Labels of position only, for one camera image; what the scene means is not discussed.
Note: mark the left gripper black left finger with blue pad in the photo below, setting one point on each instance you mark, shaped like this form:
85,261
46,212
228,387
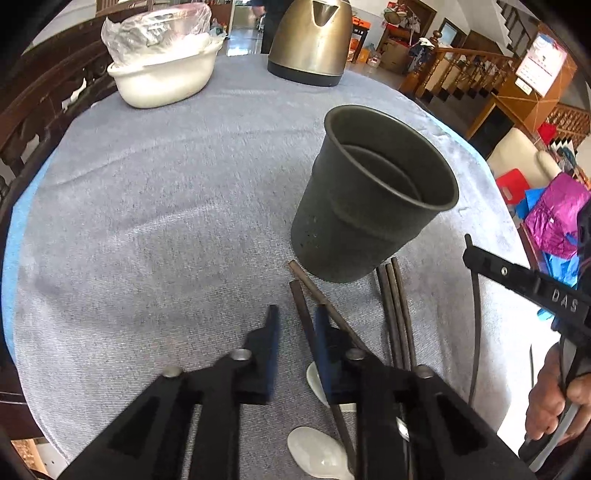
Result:
186,424

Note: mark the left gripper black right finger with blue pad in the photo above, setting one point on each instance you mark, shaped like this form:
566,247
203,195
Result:
409,424

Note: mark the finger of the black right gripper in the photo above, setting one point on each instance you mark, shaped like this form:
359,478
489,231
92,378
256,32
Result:
570,307

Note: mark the dark chopstick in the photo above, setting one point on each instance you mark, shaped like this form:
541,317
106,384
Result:
387,318
398,323
320,297
309,332
405,313

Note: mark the white plastic spoon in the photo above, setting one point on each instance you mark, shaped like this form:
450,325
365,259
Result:
318,454
314,381

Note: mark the person's right hand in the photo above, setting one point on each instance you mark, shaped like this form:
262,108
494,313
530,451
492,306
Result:
547,402

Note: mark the purple jacket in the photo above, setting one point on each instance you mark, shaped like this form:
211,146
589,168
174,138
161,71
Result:
552,222

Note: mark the red plastic stool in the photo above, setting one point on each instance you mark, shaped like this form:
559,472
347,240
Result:
513,186

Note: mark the cream armchair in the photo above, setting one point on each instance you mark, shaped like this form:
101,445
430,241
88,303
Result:
516,151

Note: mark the grey table cloth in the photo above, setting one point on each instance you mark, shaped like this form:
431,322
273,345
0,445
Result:
156,238

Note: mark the dark grey utensil holder cup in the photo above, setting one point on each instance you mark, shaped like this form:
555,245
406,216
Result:
375,185

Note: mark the wooden stair railing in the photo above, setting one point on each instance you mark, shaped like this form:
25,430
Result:
476,67

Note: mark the white oval basin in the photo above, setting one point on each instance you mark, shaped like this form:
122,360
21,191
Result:
168,81

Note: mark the dark wooden chair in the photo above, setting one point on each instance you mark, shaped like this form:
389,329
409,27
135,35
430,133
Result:
51,85

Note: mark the gold electric kettle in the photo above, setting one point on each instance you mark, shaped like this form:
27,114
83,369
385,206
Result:
312,42

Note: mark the clear plastic bag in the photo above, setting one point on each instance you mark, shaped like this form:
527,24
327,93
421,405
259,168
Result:
160,35

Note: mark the person in dark clothes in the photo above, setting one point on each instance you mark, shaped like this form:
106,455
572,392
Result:
272,11

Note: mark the wall calendar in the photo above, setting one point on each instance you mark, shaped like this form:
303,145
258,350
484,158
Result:
541,65

